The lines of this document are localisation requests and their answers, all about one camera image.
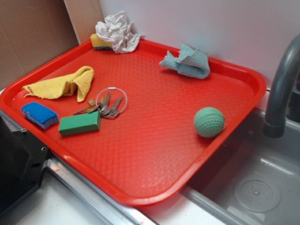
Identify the grey faucet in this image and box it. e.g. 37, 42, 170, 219
263, 35, 300, 138

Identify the green dimpled ball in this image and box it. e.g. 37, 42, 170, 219
194, 107, 225, 138

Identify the grey plastic sink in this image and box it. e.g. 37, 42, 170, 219
182, 109, 300, 225

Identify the light blue cloth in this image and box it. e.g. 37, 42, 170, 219
159, 44, 210, 80

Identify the metal rail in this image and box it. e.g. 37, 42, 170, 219
0, 110, 155, 225

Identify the bunch of keys on ring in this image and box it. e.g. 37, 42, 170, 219
73, 87, 128, 119

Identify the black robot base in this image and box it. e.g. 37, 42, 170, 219
0, 119, 49, 216

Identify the green rectangular block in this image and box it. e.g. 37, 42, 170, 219
59, 112, 101, 136

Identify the blue sponge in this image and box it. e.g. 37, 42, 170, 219
21, 102, 59, 129

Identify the yellow cloth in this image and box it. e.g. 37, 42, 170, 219
22, 66, 94, 103

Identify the brown cardboard panel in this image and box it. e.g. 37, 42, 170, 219
0, 0, 78, 89

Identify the yellow sponge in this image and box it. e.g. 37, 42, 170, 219
90, 33, 113, 50

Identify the crumpled white paper towel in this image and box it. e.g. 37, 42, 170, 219
95, 11, 141, 53

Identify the red plastic tray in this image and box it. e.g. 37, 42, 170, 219
0, 40, 266, 206

